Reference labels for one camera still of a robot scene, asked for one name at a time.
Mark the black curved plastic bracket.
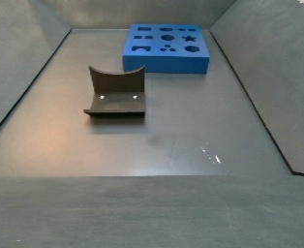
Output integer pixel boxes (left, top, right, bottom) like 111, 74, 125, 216
83, 67, 146, 116

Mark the blue foam shape-sorter block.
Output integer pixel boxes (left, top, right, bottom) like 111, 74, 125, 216
122, 23, 210, 74

